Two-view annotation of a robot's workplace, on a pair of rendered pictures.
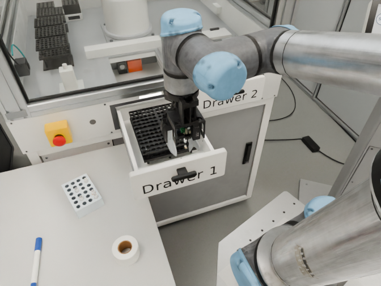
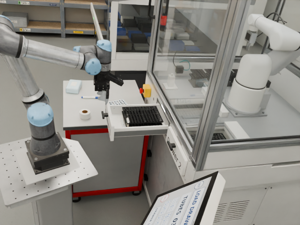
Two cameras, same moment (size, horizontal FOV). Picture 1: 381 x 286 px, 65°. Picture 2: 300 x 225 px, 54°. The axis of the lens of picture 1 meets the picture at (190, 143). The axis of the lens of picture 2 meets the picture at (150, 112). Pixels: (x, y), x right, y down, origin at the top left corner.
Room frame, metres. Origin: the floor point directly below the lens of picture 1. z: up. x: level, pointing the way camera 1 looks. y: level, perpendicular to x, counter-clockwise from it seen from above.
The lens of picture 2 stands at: (0.87, -1.42, 1.89)
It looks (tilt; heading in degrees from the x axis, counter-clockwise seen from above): 33 degrees down; 92
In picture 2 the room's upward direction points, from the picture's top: 8 degrees clockwise
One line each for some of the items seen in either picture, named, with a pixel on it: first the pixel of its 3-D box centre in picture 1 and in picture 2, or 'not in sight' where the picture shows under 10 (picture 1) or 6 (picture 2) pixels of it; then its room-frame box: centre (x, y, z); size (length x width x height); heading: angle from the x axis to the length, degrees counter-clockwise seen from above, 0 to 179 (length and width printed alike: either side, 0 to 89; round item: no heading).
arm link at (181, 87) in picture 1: (183, 78); (104, 65); (0.54, 0.01, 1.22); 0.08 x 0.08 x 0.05
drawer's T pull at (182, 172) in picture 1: (182, 173); (105, 114); (0.55, 0.02, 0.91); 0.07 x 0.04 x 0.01; 110
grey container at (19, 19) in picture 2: not in sight; (14, 19); (-1.80, 3.42, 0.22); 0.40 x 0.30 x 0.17; 19
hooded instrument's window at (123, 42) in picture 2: not in sight; (152, 5); (0.62, 1.87, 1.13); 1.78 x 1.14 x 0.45; 110
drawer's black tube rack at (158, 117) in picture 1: (161, 132); (141, 118); (0.77, 0.10, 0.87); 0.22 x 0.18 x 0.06; 20
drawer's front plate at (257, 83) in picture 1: (230, 94); (175, 149); (0.99, -0.16, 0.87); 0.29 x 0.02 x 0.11; 110
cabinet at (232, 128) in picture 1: (147, 125); (216, 171); (1.35, 0.26, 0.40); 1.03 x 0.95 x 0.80; 110
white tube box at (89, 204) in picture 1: (82, 194); (117, 105); (0.57, 0.34, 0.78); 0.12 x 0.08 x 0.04; 37
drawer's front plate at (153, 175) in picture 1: (180, 173); (109, 119); (0.58, 0.03, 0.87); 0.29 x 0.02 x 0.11; 110
